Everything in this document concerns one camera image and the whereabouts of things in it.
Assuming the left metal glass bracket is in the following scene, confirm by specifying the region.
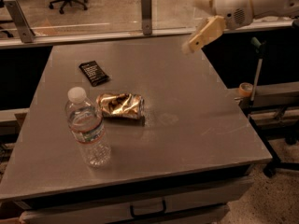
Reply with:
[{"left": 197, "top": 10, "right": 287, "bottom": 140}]
[{"left": 4, "top": 0, "right": 35, "bottom": 43}]

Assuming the green handled metal stand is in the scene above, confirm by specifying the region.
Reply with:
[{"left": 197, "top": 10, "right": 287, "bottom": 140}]
[{"left": 247, "top": 37, "right": 299, "bottom": 177}]

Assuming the middle metal glass bracket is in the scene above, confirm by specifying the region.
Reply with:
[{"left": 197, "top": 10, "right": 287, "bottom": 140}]
[{"left": 141, "top": 0, "right": 152, "bottom": 35}]

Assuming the black drawer handle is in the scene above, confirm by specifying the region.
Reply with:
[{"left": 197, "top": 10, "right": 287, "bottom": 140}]
[{"left": 130, "top": 200, "right": 167, "bottom": 218}]

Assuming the orange soda can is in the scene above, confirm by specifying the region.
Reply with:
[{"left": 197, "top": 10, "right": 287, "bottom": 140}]
[{"left": 96, "top": 93, "right": 144, "bottom": 119}]

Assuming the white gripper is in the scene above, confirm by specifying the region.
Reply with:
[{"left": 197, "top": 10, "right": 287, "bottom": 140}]
[{"left": 181, "top": 0, "right": 253, "bottom": 54}]

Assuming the metal glass bracket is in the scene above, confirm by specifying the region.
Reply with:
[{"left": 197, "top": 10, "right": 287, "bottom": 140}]
[
  {"left": 4, "top": 0, "right": 35, "bottom": 43},
  {"left": 141, "top": 0, "right": 152, "bottom": 35}
]

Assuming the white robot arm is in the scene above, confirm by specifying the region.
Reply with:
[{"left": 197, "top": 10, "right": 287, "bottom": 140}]
[{"left": 182, "top": 0, "right": 299, "bottom": 54}]

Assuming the clear plastic water bottle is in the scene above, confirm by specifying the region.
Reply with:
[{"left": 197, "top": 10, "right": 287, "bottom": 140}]
[{"left": 64, "top": 87, "right": 111, "bottom": 167}]

